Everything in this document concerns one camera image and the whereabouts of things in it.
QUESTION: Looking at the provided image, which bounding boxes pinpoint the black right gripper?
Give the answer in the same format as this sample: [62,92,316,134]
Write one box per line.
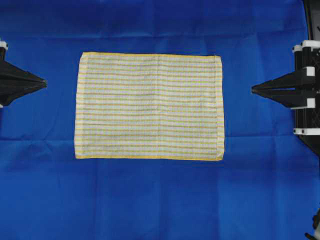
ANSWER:
[251,40,320,136]

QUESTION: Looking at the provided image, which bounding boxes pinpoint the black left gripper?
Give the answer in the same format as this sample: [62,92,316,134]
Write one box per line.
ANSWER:
[0,40,47,106]

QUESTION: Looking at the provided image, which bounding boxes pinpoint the yellow striped towel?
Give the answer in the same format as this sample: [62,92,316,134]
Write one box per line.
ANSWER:
[74,52,225,161]

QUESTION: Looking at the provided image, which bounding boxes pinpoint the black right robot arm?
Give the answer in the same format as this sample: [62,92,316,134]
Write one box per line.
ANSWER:
[251,0,320,139]

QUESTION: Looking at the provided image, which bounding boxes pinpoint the blue table cloth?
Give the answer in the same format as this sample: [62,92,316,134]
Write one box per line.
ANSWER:
[0,0,320,240]

